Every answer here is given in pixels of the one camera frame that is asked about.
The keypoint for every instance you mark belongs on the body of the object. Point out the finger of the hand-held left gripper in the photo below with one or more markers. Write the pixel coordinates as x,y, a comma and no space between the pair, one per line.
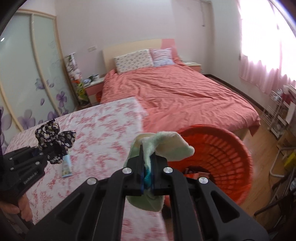
42,154

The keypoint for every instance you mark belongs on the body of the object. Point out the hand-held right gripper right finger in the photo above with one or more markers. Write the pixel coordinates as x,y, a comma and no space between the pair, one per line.
208,199

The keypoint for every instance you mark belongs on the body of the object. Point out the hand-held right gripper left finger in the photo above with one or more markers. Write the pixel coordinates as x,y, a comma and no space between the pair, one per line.
108,192

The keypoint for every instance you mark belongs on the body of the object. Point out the dark floral sock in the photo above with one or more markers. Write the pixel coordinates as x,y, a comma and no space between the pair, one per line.
54,139

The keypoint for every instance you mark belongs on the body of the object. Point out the red plastic basket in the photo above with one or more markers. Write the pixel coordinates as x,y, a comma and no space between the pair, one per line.
222,157

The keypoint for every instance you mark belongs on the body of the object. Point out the light green sock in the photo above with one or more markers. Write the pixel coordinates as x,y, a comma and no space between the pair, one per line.
166,148

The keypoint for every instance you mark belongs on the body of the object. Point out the person's left hand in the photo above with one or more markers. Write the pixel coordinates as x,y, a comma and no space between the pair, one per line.
23,206

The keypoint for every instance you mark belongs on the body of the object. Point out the small light blue packet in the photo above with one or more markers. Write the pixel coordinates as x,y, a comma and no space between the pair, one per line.
66,165

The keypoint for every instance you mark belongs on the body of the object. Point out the floral printed cloth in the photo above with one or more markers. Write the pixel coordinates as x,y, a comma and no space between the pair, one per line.
99,129

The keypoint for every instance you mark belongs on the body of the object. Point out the wardrobe with flower decals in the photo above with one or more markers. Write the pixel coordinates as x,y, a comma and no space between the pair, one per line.
30,76

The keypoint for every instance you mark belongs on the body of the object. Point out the pink nightstand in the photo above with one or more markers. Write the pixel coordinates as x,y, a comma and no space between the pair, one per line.
193,66
93,89

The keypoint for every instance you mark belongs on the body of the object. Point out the yellow box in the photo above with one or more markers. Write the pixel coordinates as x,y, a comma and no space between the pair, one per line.
290,161

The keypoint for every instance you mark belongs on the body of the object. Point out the bed with salmon duvet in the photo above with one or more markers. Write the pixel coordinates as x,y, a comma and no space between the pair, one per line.
185,97

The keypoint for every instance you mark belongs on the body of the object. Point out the white cabinet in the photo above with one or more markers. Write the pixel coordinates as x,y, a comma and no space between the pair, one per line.
290,104

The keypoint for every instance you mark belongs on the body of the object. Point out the floral pillow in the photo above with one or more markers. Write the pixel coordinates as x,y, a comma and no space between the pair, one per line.
133,61

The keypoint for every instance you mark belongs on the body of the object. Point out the beige and pink headboard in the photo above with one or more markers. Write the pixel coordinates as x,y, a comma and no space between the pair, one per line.
129,47

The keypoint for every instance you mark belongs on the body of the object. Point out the striped pink pillow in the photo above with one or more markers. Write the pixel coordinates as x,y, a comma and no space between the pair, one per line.
161,57

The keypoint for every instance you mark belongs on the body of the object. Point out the pink curtain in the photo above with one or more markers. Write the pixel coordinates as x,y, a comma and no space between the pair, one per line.
261,58

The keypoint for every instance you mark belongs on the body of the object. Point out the air conditioner pipe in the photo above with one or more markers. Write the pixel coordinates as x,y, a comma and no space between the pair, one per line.
204,11

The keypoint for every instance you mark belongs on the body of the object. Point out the metal frame chair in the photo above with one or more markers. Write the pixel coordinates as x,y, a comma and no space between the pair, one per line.
277,176

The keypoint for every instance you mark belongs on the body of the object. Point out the wall socket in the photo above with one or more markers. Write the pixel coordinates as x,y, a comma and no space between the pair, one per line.
91,48

